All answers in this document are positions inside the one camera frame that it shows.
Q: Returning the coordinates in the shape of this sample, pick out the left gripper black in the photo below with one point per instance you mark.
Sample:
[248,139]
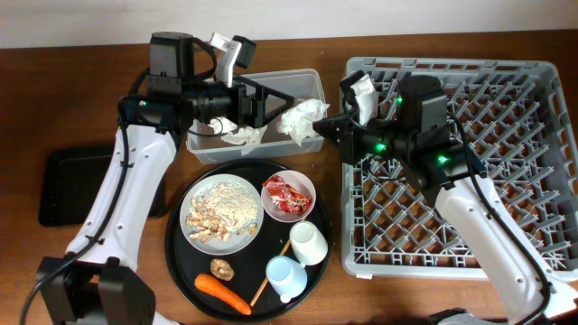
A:
[256,116]

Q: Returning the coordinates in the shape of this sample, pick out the red snack wrapper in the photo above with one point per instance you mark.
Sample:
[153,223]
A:
[286,197]

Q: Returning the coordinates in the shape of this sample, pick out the clear plastic waste bin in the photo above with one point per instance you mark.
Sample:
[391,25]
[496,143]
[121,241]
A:
[302,84]

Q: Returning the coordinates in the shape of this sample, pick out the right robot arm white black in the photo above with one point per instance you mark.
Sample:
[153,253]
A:
[432,147]

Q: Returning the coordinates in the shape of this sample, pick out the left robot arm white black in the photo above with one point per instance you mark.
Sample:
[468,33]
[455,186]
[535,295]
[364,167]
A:
[188,80]

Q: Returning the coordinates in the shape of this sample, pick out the white cup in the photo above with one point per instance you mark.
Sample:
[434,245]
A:
[308,243]

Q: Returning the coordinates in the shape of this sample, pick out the orange carrot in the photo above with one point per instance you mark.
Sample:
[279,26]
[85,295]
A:
[212,286]

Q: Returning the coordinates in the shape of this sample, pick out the light blue cup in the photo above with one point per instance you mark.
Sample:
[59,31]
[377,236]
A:
[286,276]

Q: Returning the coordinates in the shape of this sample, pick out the white tissue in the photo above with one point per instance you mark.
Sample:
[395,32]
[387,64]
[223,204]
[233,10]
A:
[297,121]
[233,134]

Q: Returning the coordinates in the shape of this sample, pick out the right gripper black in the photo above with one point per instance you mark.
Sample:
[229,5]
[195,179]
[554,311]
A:
[346,136]

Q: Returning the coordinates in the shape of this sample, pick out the round black serving tray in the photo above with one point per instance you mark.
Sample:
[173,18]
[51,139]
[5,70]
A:
[185,262]

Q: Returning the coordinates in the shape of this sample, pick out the grey dishwasher rack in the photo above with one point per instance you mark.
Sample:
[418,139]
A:
[516,119]

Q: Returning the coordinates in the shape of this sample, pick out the black rectangular tray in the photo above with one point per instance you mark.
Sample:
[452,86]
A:
[71,180]

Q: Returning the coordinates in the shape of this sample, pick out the grey plate with food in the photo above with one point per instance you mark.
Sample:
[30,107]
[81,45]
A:
[221,214]

